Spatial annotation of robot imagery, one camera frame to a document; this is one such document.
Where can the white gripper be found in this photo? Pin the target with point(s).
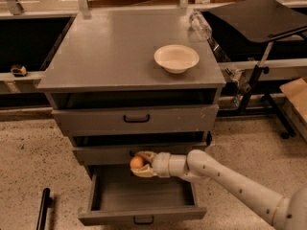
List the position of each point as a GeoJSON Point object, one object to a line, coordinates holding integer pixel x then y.
{"type": "Point", "coordinates": [161, 164]}

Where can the orange fruit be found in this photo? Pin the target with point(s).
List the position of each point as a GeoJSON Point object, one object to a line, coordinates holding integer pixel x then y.
{"type": "Point", "coordinates": [137, 162]}

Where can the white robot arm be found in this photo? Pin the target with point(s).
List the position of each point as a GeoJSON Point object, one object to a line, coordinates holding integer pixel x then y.
{"type": "Point", "coordinates": [280, 212]}

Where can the grey middle drawer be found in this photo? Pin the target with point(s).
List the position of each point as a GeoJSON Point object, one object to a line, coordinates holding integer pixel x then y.
{"type": "Point", "coordinates": [122, 154]}

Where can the grey drawer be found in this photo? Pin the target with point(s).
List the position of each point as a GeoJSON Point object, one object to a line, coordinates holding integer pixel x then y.
{"type": "Point", "coordinates": [139, 120]}
{"type": "Point", "coordinates": [118, 196]}
{"type": "Point", "coordinates": [122, 154]}

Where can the grey bottom drawer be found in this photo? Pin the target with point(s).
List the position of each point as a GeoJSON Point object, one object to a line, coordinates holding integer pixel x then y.
{"type": "Point", "coordinates": [118, 196]}

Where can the grey top drawer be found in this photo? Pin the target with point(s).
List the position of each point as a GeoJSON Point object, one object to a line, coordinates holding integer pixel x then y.
{"type": "Point", "coordinates": [139, 120]}

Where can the grey drawer cabinet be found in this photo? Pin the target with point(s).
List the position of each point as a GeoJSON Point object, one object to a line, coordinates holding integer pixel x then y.
{"type": "Point", "coordinates": [108, 62]}

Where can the black bar on floor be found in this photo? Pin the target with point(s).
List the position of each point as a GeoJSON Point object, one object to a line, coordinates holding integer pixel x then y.
{"type": "Point", "coordinates": [45, 204]}

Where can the white bowl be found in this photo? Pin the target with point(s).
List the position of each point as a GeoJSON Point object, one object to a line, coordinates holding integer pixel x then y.
{"type": "Point", "coordinates": [176, 59]}

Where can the clear plastic bottle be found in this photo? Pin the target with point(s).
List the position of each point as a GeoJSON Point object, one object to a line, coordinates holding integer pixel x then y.
{"type": "Point", "coordinates": [200, 25]}

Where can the cardboard box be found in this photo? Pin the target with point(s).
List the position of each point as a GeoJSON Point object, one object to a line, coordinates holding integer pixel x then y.
{"type": "Point", "coordinates": [295, 106]}

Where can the black tray stand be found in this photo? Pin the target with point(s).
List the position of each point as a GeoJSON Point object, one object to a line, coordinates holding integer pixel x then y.
{"type": "Point", "coordinates": [264, 30]}

